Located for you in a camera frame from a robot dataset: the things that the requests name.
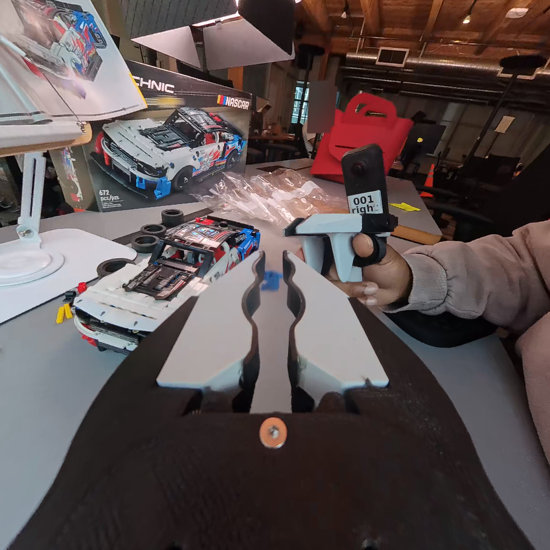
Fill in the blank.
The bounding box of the person's beige sweatshirt torso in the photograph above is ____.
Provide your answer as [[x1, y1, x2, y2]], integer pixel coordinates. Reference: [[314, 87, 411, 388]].
[[512, 317, 550, 465]]

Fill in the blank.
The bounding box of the instruction booklet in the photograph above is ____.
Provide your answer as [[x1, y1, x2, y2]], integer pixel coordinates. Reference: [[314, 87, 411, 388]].
[[0, 0, 150, 126]]

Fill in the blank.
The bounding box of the toy brick race car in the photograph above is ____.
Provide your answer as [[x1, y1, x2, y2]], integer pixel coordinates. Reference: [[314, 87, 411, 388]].
[[70, 216, 262, 356]]

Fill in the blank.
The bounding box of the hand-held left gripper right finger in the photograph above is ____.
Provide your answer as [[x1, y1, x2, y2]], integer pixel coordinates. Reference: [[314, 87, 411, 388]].
[[281, 251, 390, 414]]

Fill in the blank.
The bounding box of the orange traffic cone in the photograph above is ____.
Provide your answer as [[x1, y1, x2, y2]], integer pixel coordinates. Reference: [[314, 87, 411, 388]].
[[418, 162, 435, 199]]

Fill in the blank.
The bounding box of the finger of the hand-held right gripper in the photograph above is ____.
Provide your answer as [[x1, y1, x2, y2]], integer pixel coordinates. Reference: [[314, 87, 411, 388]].
[[283, 214, 364, 238]]

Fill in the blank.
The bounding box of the person's right forearm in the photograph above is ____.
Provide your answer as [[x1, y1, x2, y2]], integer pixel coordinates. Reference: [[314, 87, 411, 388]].
[[382, 218, 550, 334]]

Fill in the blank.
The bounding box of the black light stand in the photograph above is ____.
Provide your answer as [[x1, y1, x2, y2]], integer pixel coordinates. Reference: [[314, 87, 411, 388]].
[[463, 55, 547, 173]]

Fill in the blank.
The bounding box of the toy set cardboard box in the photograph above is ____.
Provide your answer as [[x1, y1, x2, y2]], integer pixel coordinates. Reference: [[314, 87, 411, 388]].
[[48, 59, 254, 214]]

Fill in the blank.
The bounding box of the pile of clear plastic bags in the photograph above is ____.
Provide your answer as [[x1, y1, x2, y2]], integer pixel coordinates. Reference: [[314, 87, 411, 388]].
[[190, 169, 351, 227]]

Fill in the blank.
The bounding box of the person's right hand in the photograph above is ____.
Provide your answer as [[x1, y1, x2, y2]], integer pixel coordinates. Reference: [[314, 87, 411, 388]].
[[323, 233, 414, 307]]

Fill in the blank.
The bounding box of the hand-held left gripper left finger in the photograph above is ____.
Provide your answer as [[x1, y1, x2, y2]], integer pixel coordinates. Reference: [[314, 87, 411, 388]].
[[156, 250, 267, 413]]

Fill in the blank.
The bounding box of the overhead studio light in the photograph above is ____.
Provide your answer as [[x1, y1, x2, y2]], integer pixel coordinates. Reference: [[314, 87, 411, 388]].
[[117, 0, 298, 72]]

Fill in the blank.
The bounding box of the grey desk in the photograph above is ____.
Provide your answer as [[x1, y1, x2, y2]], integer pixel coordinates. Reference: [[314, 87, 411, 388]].
[[0, 157, 550, 550]]

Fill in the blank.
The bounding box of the red felt tote bag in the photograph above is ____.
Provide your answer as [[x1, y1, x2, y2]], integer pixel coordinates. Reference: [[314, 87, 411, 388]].
[[309, 91, 415, 186]]

